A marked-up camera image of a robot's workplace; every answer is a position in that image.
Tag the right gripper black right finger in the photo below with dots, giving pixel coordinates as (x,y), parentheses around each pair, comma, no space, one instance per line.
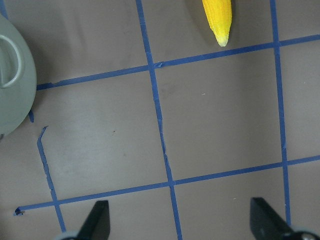
(266,223)

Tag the yellow plastic corn cob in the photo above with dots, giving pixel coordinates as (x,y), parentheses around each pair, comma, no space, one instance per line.
(219,18)

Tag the pale green electric pot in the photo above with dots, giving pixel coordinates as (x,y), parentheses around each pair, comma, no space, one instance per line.
(18,78)

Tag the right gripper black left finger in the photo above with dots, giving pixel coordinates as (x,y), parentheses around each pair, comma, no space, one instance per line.
(97,225)

